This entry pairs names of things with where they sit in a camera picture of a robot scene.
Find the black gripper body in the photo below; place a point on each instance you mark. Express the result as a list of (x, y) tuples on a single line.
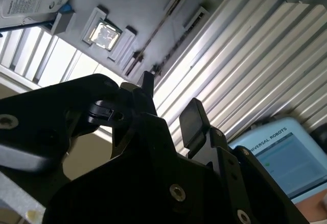
[(127, 196)]

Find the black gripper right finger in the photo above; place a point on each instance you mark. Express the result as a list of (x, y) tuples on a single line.
[(245, 183)]

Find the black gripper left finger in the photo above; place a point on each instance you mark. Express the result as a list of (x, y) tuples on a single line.
[(38, 122)]

